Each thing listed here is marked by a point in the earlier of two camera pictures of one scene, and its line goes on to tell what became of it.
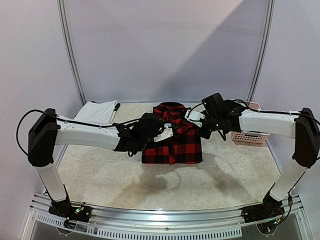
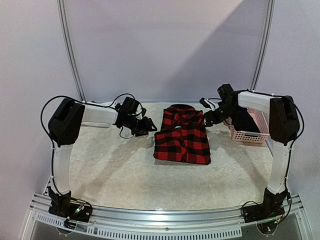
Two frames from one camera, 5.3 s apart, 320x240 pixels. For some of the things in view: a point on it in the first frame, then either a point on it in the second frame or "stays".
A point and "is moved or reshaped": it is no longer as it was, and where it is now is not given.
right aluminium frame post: (267, 39) stays
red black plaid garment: (185, 147) is moved or reshaped
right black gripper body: (204, 130) to (212, 116)
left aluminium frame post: (62, 20) stays
